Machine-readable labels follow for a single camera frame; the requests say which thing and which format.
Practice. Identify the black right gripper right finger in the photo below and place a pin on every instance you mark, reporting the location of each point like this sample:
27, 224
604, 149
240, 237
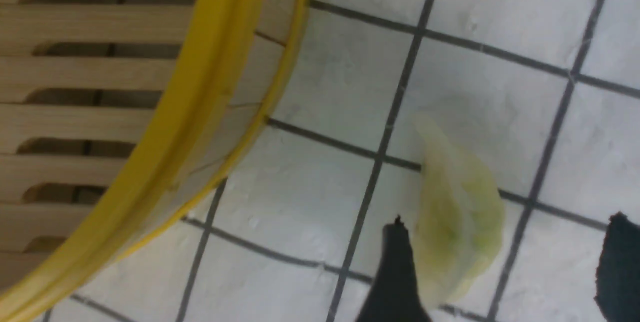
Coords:
618, 272

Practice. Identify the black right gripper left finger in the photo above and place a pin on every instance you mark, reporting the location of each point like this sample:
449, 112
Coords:
394, 295

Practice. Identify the greenish dumpling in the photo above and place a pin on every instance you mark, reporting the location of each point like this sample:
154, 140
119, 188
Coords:
461, 218

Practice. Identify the yellow-rimmed bamboo steamer tray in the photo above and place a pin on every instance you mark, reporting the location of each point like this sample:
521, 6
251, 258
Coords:
117, 118

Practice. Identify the white grid-pattern tablecloth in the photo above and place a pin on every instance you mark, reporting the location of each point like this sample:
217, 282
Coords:
546, 92

